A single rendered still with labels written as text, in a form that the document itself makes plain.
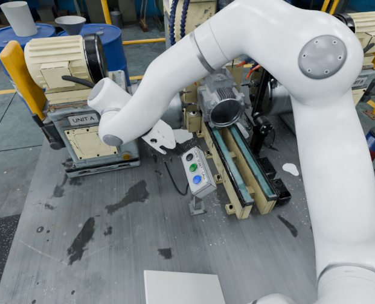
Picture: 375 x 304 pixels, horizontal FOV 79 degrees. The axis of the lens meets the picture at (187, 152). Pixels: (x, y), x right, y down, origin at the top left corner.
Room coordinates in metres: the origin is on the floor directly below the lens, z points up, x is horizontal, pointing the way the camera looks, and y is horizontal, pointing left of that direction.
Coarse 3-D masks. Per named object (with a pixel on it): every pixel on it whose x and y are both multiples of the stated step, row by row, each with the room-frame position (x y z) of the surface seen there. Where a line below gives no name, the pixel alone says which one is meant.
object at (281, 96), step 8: (256, 72) 1.08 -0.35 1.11; (256, 80) 1.05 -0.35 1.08; (272, 80) 0.94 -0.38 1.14; (256, 88) 1.04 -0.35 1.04; (272, 88) 0.92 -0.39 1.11; (280, 88) 0.92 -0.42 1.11; (264, 96) 0.94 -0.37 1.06; (272, 96) 0.90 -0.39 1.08; (280, 96) 0.90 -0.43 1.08; (288, 96) 0.91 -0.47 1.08; (264, 104) 0.93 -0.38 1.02; (272, 104) 0.89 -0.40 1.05; (280, 104) 0.90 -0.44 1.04; (288, 104) 0.91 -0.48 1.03; (264, 112) 0.92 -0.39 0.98; (272, 112) 0.90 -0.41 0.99; (280, 112) 0.92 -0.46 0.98; (288, 112) 0.94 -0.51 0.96
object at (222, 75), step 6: (216, 72) 1.06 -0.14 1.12; (222, 72) 1.05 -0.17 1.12; (228, 72) 1.01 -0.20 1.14; (210, 78) 0.97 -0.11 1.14; (216, 78) 0.99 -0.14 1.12; (222, 78) 0.98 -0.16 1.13; (228, 78) 0.95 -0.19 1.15; (210, 84) 0.96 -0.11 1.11; (216, 84) 0.93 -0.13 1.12; (222, 84) 0.94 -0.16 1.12; (228, 84) 0.95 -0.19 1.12; (210, 90) 0.95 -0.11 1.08
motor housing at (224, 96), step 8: (224, 88) 0.94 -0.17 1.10; (232, 88) 1.00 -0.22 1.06; (200, 96) 0.97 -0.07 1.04; (208, 96) 0.93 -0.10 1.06; (216, 96) 0.90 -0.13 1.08; (224, 96) 0.87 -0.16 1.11; (232, 96) 0.88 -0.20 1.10; (200, 104) 0.95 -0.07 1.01; (224, 104) 1.02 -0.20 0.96; (232, 104) 0.97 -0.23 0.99; (240, 104) 0.88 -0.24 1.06; (208, 112) 0.85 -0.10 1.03; (216, 112) 0.97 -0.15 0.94; (224, 112) 0.96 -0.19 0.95; (232, 112) 0.93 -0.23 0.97; (240, 112) 0.88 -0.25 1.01; (208, 120) 0.85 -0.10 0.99; (216, 120) 0.90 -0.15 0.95; (224, 120) 0.91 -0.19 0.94; (232, 120) 0.89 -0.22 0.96
